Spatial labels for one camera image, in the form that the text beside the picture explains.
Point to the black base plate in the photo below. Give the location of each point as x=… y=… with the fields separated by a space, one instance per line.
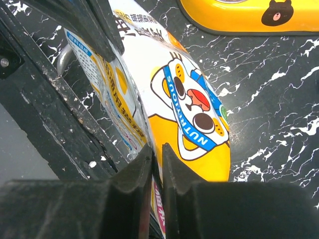
x=63 y=132

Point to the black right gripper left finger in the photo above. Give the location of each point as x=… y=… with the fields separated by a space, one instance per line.
x=117 y=208

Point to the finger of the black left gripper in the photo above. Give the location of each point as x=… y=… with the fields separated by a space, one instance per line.
x=104 y=15
x=76 y=16

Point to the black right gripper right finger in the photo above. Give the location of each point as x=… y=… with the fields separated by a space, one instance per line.
x=198 y=209

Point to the silver metal scoop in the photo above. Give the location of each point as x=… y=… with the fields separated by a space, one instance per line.
x=63 y=58

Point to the pink white pet food bag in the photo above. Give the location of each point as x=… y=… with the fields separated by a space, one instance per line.
x=154 y=93

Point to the yellow double pet bowl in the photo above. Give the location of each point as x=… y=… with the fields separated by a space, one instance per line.
x=253 y=17

